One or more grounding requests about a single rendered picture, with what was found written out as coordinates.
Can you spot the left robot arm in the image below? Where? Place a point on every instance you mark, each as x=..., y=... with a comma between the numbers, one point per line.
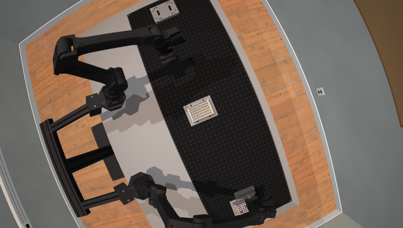
x=65, y=61

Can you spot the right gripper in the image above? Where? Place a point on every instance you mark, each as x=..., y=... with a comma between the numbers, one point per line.
x=249, y=202

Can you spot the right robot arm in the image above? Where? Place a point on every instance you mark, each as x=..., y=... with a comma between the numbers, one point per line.
x=157, y=196

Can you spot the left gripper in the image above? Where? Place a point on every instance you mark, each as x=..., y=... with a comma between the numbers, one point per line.
x=163, y=55

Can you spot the white grid rack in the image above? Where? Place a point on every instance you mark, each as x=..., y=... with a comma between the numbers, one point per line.
x=200, y=110

